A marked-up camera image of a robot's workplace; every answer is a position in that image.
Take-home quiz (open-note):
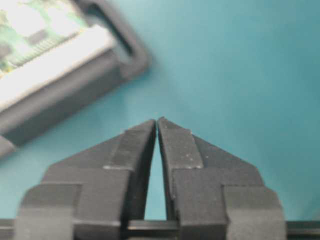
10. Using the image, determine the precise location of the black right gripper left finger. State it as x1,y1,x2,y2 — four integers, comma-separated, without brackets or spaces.
16,119,156,240

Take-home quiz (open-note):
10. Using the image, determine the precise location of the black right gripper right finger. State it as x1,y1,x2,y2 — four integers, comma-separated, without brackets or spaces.
157,117,287,240

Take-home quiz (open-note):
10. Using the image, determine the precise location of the green PCB board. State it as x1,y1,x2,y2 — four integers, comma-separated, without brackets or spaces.
0,0,116,111

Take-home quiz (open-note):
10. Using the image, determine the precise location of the black PCB vise fixture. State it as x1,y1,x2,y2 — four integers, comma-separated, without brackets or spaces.
0,0,150,157

